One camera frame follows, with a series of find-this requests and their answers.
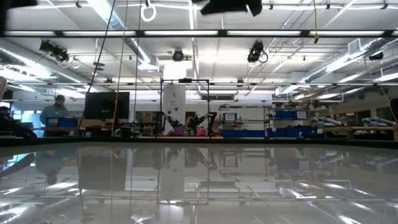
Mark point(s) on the background black robot arm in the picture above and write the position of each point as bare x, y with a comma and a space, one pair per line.
206, 119
171, 119

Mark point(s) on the rig overhead light bar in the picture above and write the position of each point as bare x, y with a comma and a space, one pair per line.
199, 33

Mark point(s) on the white square column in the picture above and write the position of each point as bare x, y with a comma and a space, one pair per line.
174, 105

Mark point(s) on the shelving rack with blue bins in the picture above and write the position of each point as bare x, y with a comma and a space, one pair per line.
244, 123

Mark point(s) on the person in pink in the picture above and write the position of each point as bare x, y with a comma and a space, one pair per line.
186, 129

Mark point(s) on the row of blue bins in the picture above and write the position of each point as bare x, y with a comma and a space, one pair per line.
295, 131

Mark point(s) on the grey rolled material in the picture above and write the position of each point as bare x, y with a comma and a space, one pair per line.
328, 120
379, 120

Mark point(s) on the large black monitor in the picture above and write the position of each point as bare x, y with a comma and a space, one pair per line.
106, 105

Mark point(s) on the wooden workbench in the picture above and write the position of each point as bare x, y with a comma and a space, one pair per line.
363, 130

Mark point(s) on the standing person at bench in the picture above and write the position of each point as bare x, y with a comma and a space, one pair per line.
55, 112

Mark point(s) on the blue storage bin with label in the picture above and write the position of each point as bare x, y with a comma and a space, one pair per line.
61, 122

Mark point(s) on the person seated at edge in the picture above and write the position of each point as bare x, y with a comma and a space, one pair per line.
12, 124

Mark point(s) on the ceiling mounted black camera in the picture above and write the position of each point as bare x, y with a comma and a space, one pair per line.
178, 55
255, 51
55, 50

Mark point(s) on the silver ceiling air duct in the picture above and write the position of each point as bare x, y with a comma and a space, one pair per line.
124, 34

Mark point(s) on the black table frame rail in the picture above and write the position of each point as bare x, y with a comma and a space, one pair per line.
199, 142

